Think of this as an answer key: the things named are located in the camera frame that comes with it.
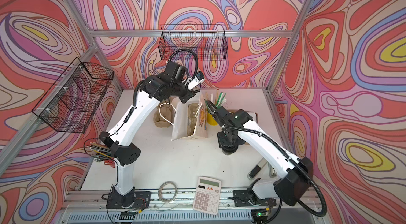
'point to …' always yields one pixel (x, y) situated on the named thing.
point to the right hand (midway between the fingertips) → (231, 148)
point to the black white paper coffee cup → (229, 150)
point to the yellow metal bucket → (210, 119)
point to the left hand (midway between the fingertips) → (195, 90)
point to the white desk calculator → (207, 195)
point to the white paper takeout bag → (180, 120)
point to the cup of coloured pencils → (97, 148)
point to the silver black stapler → (259, 167)
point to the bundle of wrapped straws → (220, 100)
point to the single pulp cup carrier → (192, 118)
